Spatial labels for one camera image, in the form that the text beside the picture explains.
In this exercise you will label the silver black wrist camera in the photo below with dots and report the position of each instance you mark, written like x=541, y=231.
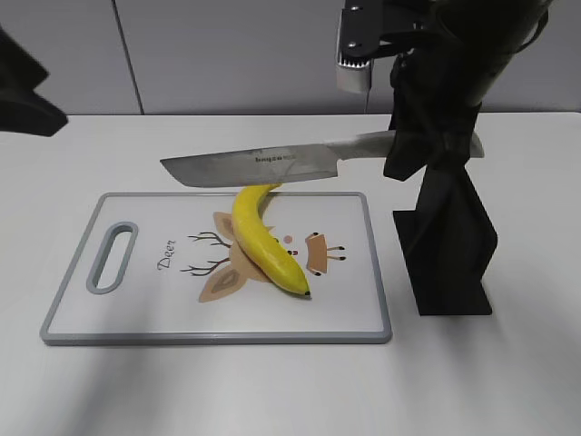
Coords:
x=358, y=39

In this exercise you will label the yellow plastic banana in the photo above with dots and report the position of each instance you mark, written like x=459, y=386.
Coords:
x=256, y=241

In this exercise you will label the steel knife with speckled handle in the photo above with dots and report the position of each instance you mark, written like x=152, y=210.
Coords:
x=271, y=165

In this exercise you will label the white cutting board grey rim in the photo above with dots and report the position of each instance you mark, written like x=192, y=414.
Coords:
x=164, y=269

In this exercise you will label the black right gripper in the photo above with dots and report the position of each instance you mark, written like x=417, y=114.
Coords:
x=449, y=53

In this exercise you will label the black knife stand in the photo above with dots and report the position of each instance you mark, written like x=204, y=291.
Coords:
x=447, y=242

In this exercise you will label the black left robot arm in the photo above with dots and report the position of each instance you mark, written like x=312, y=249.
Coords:
x=24, y=111

